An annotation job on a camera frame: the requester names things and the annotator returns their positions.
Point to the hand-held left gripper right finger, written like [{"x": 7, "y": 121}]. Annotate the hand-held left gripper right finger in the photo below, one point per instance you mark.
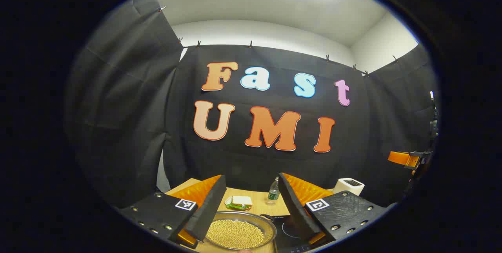
[{"x": 296, "y": 213}]

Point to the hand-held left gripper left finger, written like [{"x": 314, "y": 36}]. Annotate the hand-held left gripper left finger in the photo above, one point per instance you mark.
[{"x": 210, "y": 210}]

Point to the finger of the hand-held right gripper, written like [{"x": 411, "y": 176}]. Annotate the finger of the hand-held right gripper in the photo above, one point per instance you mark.
[{"x": 402, "y": 159}]

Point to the black induction cooktop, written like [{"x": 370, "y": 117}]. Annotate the black induction cooktop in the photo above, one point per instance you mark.
[{"x": 288, "y": 231}]

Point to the stainless steel pot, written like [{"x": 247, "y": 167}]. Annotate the stainless steel pot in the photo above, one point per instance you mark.
[{"x": 270, "y": 229}]

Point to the small white plate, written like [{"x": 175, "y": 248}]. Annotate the small white plate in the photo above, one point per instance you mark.
[{"x": 228, "y": 202}]

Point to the clear plastic water bottle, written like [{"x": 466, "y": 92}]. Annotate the clear plastic water bottle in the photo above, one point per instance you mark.
[{"x": 273, "y": 193}]

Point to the pile of soybeans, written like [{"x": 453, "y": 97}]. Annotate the pile of soybeans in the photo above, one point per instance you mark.
[{"x": 235, "y": 234}]

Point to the white rounded box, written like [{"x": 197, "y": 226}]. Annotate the white rounded box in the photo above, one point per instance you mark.
[{"x": 348, "y": 186}]

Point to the black backdrop cloth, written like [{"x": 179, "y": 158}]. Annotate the black backdrop cloth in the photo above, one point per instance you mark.
[{"x": 129, "y": 119}]

